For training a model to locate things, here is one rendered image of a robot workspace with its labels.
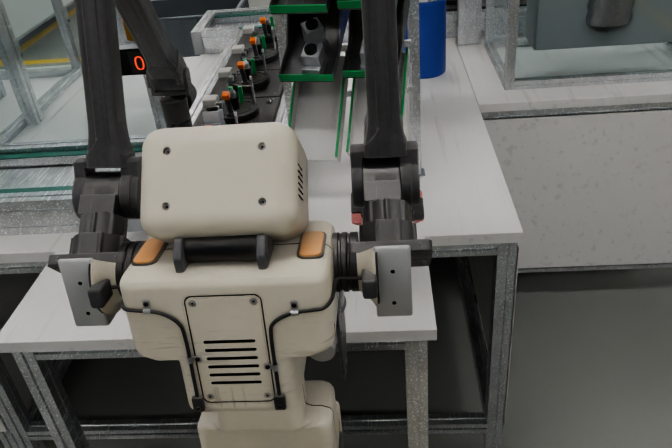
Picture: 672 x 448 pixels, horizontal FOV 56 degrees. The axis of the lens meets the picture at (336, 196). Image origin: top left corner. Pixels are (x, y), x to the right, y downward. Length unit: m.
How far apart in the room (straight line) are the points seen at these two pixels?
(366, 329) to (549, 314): 1.44
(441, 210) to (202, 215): 0.88
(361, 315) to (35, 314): 0.70
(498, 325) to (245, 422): 0.86
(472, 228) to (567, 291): 1.26
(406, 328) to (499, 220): 0.43
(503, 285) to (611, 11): 1.02
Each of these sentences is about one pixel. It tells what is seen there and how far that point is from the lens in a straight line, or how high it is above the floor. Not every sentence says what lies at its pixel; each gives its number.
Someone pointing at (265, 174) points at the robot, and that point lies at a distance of 0.81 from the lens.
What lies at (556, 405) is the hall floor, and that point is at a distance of 2.32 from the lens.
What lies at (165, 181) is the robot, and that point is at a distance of 0.84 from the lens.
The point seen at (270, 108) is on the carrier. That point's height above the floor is 0.97.
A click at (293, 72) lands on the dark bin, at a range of 1.55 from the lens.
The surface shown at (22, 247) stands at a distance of 1.78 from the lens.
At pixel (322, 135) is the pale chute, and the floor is 1.04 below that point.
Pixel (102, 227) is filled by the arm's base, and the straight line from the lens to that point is 1.00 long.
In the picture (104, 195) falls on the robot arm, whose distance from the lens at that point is 1.02.
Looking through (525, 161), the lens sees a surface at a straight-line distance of 2.29.
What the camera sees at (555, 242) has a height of 0.29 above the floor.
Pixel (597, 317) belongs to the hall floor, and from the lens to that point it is 2.65.
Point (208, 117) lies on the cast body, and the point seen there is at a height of 1.08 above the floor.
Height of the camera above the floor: 1.73
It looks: 31 degrees down
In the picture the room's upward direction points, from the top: 6 degrees counter-clockwise
